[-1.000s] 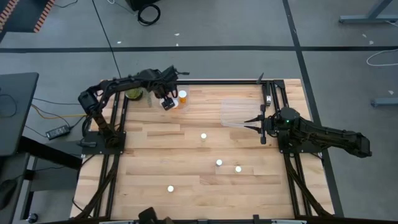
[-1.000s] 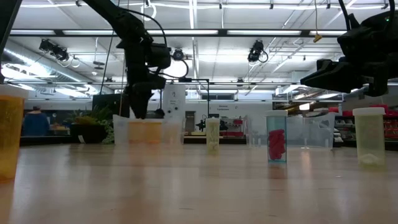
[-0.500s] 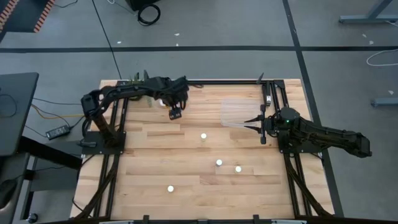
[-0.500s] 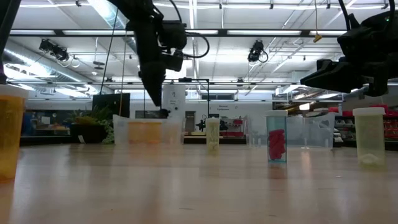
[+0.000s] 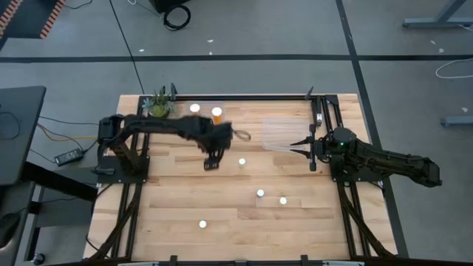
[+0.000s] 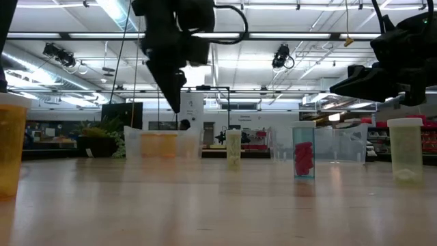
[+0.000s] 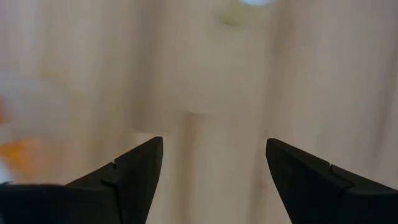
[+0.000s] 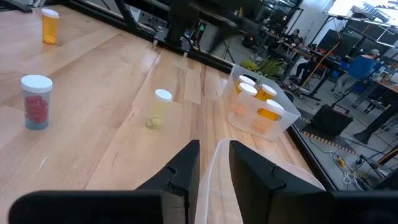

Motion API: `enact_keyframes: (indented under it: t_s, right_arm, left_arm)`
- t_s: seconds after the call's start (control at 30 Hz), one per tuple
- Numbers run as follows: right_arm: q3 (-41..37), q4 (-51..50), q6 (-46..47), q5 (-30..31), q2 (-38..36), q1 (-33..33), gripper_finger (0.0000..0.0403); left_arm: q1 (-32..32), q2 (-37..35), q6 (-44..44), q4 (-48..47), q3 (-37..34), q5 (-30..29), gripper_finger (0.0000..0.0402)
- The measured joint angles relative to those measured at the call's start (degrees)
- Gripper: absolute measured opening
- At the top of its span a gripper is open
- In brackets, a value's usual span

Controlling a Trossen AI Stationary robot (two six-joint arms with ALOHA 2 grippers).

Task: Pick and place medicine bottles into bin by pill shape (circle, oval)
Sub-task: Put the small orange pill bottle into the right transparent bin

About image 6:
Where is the orange pill bottle white cap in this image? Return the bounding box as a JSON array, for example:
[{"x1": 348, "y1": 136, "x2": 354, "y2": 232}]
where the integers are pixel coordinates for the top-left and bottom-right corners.
[
  {"x1": 0, "y1": 92, "x2": 32, "y2": 200},
  {"x1": 159, "y1": 132, "x2": 179, "y2": 159},
  {"x1": 141, "y1": 132, "x2": 160, "y2": 159}
]

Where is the black metal frame rig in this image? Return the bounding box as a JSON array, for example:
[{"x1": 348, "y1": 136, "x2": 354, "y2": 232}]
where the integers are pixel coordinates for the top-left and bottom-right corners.
[{"x1": 186, "y1": 84, "x2": 231, "y2": 131}]

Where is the small pale green pill bottle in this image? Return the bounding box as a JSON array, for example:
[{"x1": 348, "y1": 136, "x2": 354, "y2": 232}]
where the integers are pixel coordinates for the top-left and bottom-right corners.
[{"x1": 225, "y1": 128, "x2": 242, "y2": 170}]

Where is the black hanging cable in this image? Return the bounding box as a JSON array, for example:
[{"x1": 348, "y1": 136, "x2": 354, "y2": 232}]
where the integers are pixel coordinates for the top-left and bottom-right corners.
[{"x1": 109, "y1": 0, "x2": 133, "y2": 105}]

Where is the black ceiling camera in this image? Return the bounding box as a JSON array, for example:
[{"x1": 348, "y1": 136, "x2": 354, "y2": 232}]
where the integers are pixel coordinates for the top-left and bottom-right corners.
[{"x1": 272, "y1": 43, "x2": 295, "y2": 69}]

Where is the white kiosk pillar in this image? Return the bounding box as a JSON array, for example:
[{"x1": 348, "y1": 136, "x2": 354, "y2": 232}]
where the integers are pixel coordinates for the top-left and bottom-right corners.
[{"x1": 178, "y1": 92, "x2": 205, "y2": 133}]

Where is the green potted plant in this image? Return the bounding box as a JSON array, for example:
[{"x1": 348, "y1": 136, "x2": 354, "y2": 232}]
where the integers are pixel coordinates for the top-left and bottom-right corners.
[{"x1": 73, "y1": 115, "x2": 126, "y2": 159}]

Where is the black monitor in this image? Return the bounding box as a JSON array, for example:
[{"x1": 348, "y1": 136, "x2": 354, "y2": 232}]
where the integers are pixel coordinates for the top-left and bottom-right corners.
[{"x1": 101, "y1": 102, "x2": 143, "y2": 130}]

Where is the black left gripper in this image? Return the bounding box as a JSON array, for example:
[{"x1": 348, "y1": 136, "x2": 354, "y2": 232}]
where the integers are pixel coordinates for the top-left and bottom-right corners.
[{"x1": 131, "y1": 0, "x2": 216, "y2": 113}]

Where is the clear plastic bin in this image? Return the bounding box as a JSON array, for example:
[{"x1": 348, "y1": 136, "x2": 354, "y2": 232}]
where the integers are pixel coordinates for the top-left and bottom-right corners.
[
  {"x1": 271, "y1": 123, "x2": 370, "y2": 163},
  {"x1": 124, "y1": 125, "x2": 203, "y2": 160}
]

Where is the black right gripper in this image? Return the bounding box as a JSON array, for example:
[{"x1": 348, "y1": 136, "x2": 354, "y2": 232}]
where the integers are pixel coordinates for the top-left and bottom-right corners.
[{"x1": 329, "y1": 29, "x2": 437, "y2": 107}]

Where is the black ceiling spotlight cluster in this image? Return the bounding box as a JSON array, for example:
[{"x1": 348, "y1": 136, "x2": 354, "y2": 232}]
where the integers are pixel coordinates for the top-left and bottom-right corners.
[{"x1": 42, "y1": 42, "x2": 76, "y2": 68}]

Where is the shelf with red bins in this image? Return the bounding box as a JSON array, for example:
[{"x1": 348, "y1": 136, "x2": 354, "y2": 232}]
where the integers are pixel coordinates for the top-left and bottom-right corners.
[{"x1": 361, "y1": 114, "x2": 437, "y2": 161}]

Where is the blue bottle with pink pills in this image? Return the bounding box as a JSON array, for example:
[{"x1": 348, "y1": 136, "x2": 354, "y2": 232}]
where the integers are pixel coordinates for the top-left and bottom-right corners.
[{"x1": 292, "y1": 120, "x2": 317, "y2": 180}]

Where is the yellow hanging connector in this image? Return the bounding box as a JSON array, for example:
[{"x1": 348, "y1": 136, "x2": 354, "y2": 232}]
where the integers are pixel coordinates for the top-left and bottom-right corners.
[{"x1": 343, "y1": 0, "x2": 354, "y2": 48}]

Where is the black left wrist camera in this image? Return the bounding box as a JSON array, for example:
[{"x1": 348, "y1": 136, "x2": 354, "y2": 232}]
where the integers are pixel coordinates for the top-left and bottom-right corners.
[{"x1": 186, "y1": 33, "x2": 211, "y2": 66}]

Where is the large pale green pill bottle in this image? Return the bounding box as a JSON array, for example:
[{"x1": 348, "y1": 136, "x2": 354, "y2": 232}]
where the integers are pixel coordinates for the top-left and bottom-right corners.
[{"x1": 387, "y1": 118, "x2": 424, "y2": 184}]

